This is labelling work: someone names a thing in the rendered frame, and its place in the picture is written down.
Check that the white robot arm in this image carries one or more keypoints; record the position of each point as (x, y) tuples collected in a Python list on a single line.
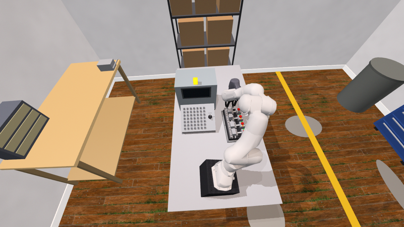
[(243, 152)]

